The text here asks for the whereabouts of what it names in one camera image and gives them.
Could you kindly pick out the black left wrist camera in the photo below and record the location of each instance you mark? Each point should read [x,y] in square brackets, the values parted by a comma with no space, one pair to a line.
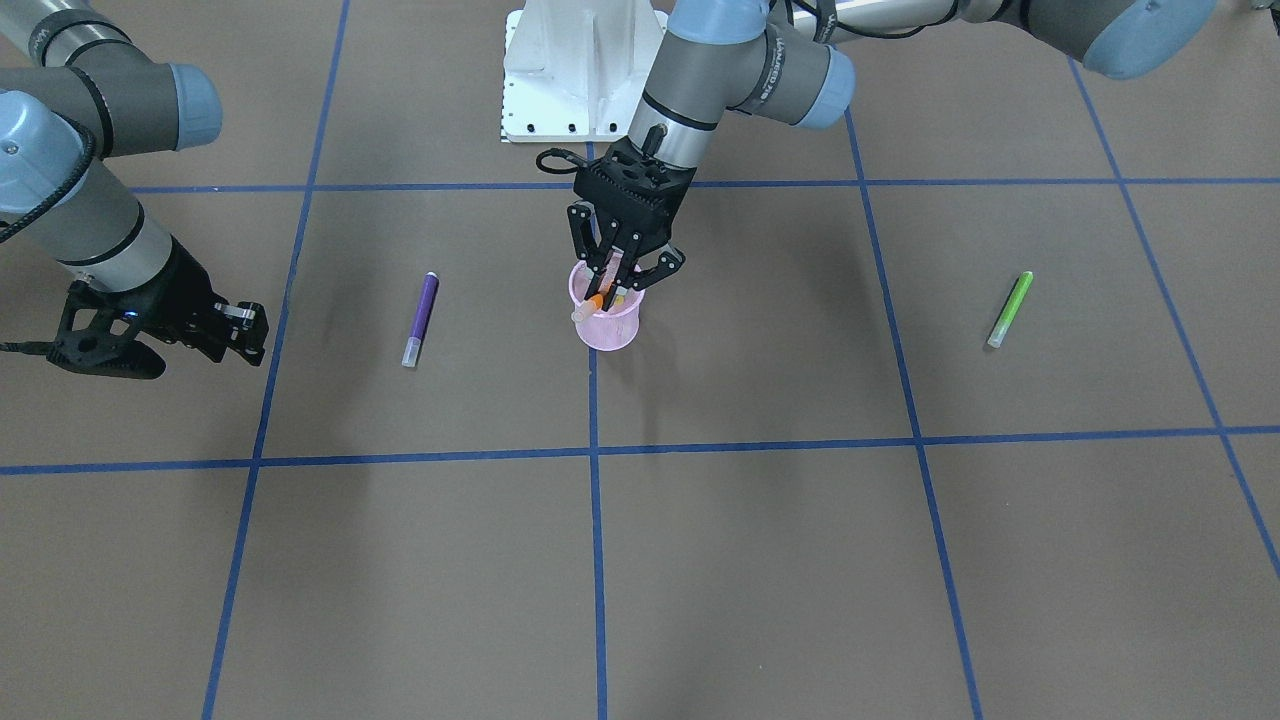
[642,193]

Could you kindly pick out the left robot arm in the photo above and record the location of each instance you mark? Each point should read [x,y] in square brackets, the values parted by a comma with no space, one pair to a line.
[779,60]

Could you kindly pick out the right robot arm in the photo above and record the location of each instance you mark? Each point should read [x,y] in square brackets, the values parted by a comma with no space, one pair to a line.
[92,94]

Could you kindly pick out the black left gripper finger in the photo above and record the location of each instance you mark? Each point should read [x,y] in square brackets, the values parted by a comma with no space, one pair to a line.
[588,242]
[667,264]

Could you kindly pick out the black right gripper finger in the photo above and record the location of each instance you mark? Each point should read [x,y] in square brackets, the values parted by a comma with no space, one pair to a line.
[244,318]
[249,345]

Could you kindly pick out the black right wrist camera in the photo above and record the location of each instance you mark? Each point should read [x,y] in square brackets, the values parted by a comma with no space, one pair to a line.
[98,334]

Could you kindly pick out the pink mesh pen holder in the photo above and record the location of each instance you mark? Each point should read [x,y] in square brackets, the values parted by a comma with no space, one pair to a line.
[610,331]

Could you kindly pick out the orange marker pen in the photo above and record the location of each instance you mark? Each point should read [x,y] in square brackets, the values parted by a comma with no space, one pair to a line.
[595,305]

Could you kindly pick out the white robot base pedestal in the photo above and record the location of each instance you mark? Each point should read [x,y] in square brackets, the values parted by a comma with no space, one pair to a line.
[574,70]

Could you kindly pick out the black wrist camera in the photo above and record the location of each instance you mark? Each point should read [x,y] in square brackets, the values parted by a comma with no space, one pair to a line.
[98,334]
[642,193]

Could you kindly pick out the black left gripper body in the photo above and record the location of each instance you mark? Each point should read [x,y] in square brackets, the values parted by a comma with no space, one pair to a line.
[581,222]

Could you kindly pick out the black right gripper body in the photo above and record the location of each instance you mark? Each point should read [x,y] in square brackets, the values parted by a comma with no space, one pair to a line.
[178,296]

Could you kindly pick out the green marker pen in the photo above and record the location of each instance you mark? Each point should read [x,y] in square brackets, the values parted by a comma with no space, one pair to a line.
[1015,298]

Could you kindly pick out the purple marker pen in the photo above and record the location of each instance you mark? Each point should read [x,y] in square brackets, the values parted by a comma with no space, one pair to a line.
[419,327]

